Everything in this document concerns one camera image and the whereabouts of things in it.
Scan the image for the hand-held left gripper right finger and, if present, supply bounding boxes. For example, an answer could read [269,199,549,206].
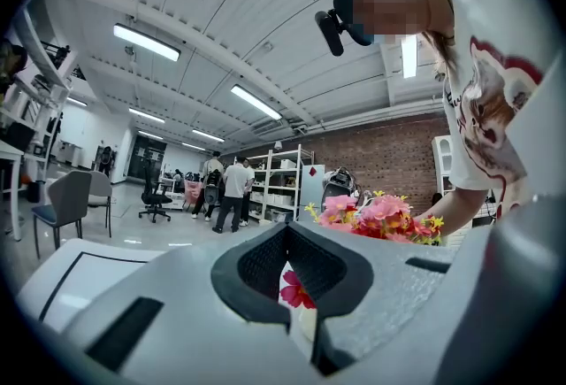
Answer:
[286,219,459,379]

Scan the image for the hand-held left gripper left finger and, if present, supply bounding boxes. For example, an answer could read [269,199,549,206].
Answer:
[59,219,320,385]

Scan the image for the potted red pink flowers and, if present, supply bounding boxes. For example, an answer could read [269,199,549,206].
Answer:
[278,190,446,343]

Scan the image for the person's right forearm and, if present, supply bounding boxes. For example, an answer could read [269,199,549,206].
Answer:
[413,186,492,238]

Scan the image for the white table with black lines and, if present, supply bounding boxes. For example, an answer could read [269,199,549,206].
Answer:
[15,237,167,334]

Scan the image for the black white backpack rig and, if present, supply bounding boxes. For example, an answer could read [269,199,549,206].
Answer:
[320,166,363,210]

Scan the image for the grey cabinet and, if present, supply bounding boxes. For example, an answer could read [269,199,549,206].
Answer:
[299,164,327,223]

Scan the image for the black office chair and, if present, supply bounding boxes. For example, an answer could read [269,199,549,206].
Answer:
[138,161,174,224]

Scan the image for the pink chair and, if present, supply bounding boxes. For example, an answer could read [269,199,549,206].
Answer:
[182,179,203,212]

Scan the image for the white arched display cabinet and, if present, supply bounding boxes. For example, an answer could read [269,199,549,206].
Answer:
[431,134,455,196]

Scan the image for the white shelf unit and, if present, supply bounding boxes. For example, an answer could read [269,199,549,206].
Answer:
[246,143,316,226]

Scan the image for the grey chair with blue seat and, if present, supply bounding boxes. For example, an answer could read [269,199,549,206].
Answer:
[31,170,93,260]

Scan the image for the white desk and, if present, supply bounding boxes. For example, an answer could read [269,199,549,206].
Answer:
[0,138,26,243]

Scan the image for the cream printed t-shirt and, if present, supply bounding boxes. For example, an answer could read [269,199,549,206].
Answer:
[431,0,566,216]

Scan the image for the white shelf rack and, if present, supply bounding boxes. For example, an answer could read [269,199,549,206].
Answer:
[0,0,80,243]

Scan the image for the group of ceiling light tubes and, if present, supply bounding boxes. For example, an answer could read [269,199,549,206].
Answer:
[65,22,418,153]

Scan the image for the person's head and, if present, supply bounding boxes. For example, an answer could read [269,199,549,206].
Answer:
[351,0,456,46]

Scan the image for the black head-worn camera mount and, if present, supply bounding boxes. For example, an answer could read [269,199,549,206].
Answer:
[314,0,375,58]

